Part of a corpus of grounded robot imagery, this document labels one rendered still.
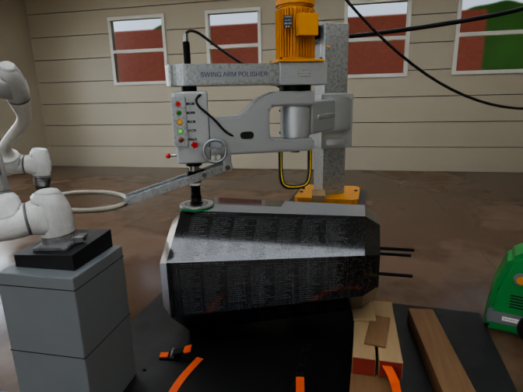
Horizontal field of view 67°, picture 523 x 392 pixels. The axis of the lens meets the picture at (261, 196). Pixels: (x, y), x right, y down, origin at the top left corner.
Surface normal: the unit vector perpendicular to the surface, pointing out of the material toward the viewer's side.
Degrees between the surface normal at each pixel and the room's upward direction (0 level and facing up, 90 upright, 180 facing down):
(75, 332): 90
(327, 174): 90
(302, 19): 90
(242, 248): 45
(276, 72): 90
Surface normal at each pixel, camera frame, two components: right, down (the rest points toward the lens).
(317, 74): 0.22, 0.23
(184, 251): -0.15, -0.51
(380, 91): -0.20, 0.24
